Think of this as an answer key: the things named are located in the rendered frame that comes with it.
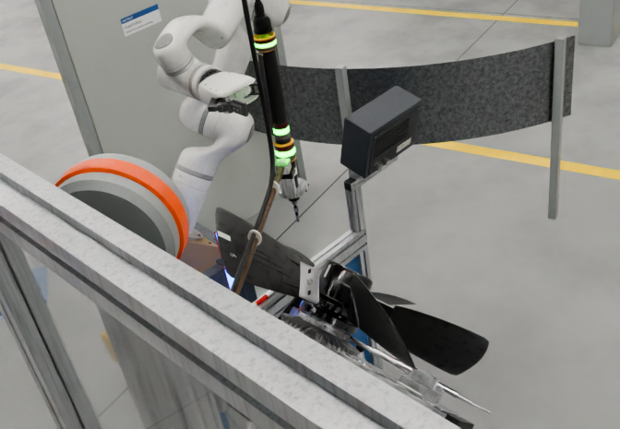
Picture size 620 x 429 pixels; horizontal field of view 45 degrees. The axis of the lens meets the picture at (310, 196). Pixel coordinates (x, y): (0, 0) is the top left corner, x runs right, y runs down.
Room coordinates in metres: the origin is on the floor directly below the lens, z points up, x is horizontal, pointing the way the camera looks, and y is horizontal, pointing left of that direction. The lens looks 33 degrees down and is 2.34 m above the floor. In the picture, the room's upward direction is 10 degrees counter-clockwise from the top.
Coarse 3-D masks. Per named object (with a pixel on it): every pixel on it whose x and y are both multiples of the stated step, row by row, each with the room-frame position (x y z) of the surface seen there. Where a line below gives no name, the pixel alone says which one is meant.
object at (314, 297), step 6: (306, 270) 1.35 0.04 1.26; (312, 270) 1.36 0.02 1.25; (306, 276) 1.33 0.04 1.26; (312, 276) 1.34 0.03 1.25; (318, 276) 1.35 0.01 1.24; (300, 282) 1.31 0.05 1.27; (318, 282) 1.34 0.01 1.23; (300, 288) 1.30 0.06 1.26; (306, 288) 1.31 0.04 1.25; (312, 288) 1.32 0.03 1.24; (318, 288) 1.32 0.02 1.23; (300, 294) 1.28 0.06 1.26; (306, 294) 1.29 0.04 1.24; (312, 294) 1.30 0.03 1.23; (318, 294) 1.31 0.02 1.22; (312, 300) 1.28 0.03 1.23; (318, 300) 1.30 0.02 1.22
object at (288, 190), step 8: (288, 160) 1.38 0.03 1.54; (288, 168) 1.36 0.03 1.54; (288, 176) 1.36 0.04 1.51; (280, 184) 1.38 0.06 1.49; (288, 184) 1.37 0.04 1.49; (304, 184) 1.41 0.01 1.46; (280, 192) 1.39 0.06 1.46; (288, 192) 1.38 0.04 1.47; (296, 192) 1.38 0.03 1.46; (304, 192) 1.39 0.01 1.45
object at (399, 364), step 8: (360, 344) 1.24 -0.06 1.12; (376, 352) 1.21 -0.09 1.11; (384, 352) 1.21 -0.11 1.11; (384, 360) 1.20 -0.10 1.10; (392, 360) 1.19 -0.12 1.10; (400, 368) 1.17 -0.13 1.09; (408, 368) 1.16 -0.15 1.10; (440, 384) 1.12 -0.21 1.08; (448, 392) 1.10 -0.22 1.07; (456, 392) 1.10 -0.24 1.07; (464, 400) 1.08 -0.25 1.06; (480, 408) 1.06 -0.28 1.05
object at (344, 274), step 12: (336, 264) 1.35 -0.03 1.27; (336, 276) 1.33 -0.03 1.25; (348, 276) 1.32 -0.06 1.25; (360, 276) 1.32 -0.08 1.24; (324, 288) 1.32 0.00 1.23; (336, 288) 1.31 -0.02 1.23; (324, 300) 1.31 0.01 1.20; (336, 300) 1.29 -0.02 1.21; (312, 312) 1.28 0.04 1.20; (324, 312) 1.27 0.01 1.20; (336, 312) 1.29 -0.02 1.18; (336, 324) 1.25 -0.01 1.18; (348, 324) 1.26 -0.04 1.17
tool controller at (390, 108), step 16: (384, 96) 2.19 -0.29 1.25; (400, 96) 2.18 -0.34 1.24; (368, 112) 2.11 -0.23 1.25; (384, 112) 2.10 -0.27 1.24; (400, 112) 2.10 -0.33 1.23; (416, 112) 2.15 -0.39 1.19; (352, 128) 2.05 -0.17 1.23; (368, 128) 2.02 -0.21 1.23; (384, 128) 2.04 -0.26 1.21; (400, 128) 2.11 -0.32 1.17; (416, 128) 2.19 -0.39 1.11; (352, 144) 2.06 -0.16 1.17; (368, 144) 2.01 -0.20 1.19; (384, 144) 2.06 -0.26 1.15; (400, 144) 2.13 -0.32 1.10; (352, 160) 2.07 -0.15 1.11; (368, 160) 2.03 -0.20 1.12; (384, 160) 2.07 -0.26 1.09
